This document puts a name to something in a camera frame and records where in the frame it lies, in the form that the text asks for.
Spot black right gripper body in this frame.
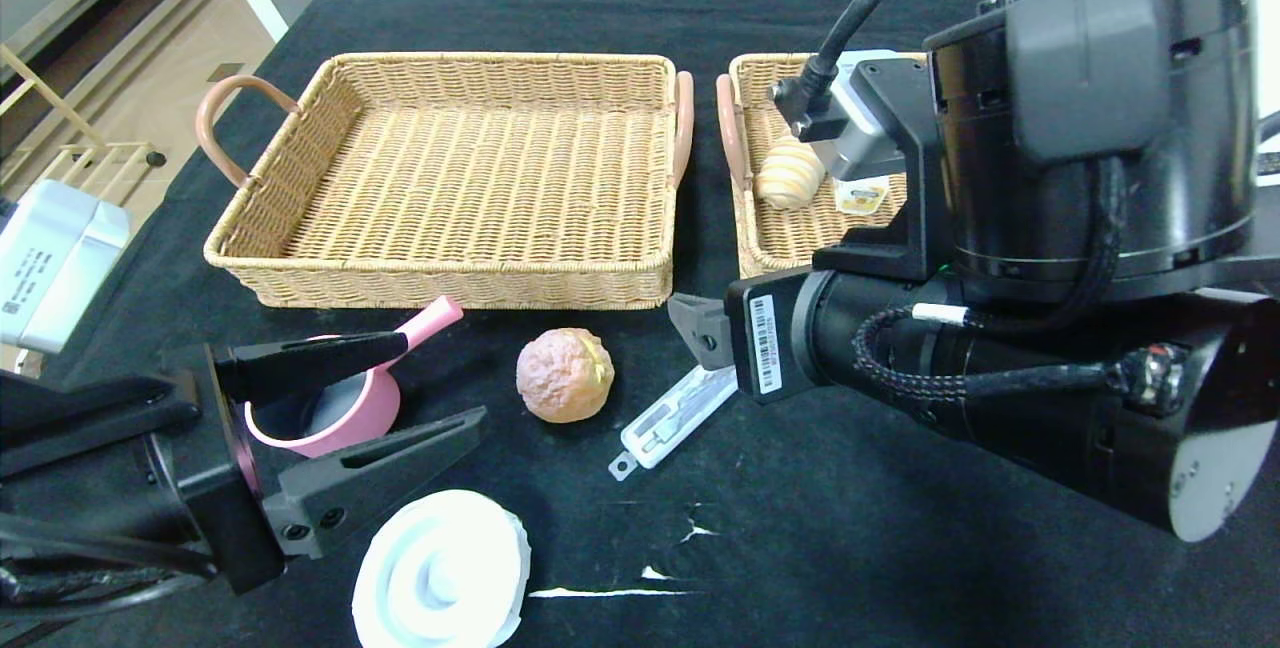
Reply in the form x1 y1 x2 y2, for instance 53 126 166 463
723 265 955 405

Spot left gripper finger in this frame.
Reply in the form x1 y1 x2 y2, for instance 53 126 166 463
214 330 409 405
261 405 489 561

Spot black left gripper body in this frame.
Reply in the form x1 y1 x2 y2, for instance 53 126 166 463
0 342 287 596

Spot clear plastic knife case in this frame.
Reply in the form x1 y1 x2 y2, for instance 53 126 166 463
608 365 741 483

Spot pink saucepan with handle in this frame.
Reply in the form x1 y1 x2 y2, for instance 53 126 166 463
245 296 466 459

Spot orange striped bread roll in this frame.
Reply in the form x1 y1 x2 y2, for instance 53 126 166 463
755 133 829 211

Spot small white drink carton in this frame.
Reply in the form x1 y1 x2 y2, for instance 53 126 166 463
832 176 891 217

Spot rectangular wicker basket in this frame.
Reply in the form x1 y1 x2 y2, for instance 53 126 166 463
715 53 936 279
198 53 696 312

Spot white round lid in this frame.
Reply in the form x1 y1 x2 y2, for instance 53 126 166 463
352 489 533 648

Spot round pinkish cream puff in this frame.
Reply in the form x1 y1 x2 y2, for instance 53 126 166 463
516 328 616 424

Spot light wooden slatted rack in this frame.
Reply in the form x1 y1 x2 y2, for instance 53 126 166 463
0 43 169 229

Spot grey metal shelf unit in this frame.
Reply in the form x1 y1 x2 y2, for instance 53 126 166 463
0 0 236 164

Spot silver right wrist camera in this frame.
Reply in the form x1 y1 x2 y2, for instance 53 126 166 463
825 53 916 181

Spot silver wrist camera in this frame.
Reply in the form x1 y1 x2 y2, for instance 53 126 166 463
825 53 916 181
0 178 131 357

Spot braided black gripper cable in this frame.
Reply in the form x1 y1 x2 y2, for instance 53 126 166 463
852 156 1141 401

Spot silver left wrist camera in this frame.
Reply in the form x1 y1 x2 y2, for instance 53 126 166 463
0 178 131 357

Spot black right camera cable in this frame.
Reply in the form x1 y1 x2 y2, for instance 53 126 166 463
770 0 946 144

